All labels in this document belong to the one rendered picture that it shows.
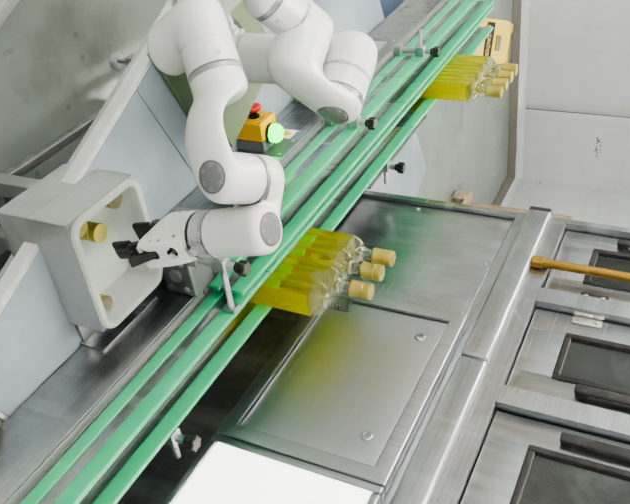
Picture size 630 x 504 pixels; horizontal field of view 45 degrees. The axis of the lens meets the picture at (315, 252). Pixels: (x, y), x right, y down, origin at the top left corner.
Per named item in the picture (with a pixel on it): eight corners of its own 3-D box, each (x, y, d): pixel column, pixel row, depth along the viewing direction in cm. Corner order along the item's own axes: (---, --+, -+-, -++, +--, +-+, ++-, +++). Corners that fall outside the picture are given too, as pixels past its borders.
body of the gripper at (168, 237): (200, 273, 116) (148, 275, 122) (234, 235, 123) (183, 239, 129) (178, 232, 113) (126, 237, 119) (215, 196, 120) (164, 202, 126)
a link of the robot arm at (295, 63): (296, -29, 130) (267, 48, 125) (391, 51, 143) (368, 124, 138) (264, -10, 138) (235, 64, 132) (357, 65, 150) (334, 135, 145)
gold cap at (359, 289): (348, 300, 154) (368, 304, 152) (346, 285, 152) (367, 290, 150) (355, 289, 157) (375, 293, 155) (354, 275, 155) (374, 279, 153)
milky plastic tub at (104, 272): (70, 325, 136) (108, 335, 132) (29, 218, 123) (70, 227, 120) (130, 269, 148) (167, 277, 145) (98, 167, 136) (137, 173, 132)
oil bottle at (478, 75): (413, 89, 237) (504, 97, 225) (413, 72, 234) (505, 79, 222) (420, 82, 241) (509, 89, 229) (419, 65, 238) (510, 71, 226)
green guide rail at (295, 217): (208, 289, 150) (243, 296, 147) (207, 284, 150) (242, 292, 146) (471, 2, 274) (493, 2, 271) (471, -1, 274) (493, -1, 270)
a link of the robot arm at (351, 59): (313, 52, 153) (388, 55, 147) (293, 107, 149) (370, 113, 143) (296, 19, 145) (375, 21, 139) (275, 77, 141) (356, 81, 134)
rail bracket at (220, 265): (197, 307, 148) (253, 320, 142) (178, 234, 138) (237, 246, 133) (205, 298, 150) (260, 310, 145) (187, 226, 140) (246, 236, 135)
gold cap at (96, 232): (71, 226, 130) (91, 230, 128) (84, 215, 132) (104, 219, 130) (77, 243, 132) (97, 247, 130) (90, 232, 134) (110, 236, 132)
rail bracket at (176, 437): (136, 452, 139) (197, 473, 134) (126, 426, 135) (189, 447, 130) (149, 436, 142) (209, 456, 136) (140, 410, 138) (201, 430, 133)
